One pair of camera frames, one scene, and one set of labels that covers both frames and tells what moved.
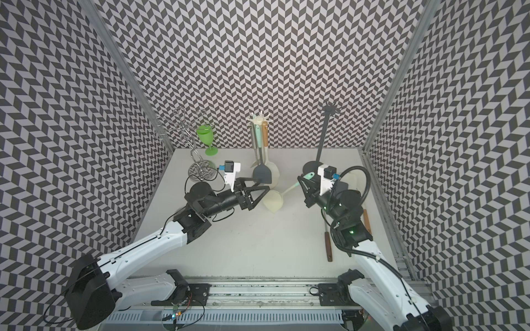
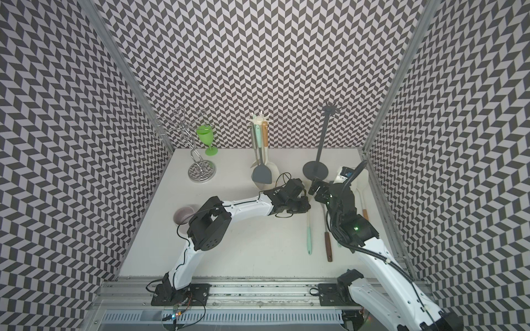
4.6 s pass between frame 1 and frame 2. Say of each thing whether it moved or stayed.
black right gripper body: stayed
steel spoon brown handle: stayed
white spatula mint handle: moved
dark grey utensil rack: stayed
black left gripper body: moved
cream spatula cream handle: stayed
